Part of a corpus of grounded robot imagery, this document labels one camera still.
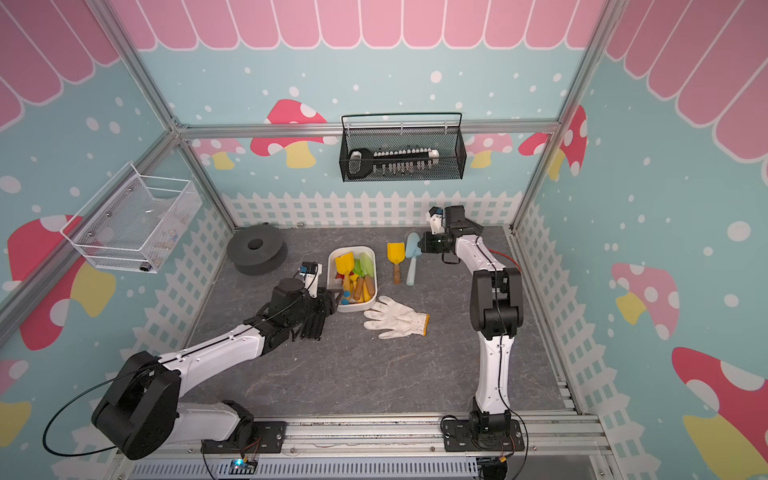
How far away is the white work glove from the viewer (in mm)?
936

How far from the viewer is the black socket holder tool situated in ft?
2.91

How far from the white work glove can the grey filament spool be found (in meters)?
0.40

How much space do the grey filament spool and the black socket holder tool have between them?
43 centimetres

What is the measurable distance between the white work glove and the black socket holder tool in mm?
414
